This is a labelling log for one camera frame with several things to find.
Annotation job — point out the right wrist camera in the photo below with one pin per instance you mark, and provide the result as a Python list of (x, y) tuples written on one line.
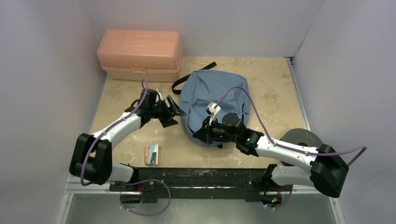
[(213, 110)]

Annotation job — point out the grey tape roll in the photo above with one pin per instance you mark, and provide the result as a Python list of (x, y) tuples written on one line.
[(302, 137)]

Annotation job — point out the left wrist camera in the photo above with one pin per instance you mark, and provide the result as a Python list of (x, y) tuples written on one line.
[(159, 95)]

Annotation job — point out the pink plastic storage box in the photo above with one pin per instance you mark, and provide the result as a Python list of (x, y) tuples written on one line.
[(137, 54)]

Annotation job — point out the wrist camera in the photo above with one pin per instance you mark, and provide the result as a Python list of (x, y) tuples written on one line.
[(159, 95), (213, 110)]

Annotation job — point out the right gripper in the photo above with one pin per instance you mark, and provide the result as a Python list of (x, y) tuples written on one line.
[(207, 133)]

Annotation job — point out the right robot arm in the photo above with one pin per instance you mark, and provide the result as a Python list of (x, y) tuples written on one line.
[(318, 167)]

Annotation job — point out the light blue stapler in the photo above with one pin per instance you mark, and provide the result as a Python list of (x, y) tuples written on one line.
[(153, 154)]

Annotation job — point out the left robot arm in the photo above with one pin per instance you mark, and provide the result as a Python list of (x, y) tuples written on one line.
[(92, 156)]

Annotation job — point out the small orange eraser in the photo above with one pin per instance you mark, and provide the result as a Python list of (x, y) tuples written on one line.
[(147, 160)]

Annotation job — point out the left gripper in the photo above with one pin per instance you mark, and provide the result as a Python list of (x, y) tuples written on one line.
[(166, 121)]

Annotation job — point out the blue backpack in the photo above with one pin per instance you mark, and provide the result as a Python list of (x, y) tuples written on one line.
[(198, 89)]

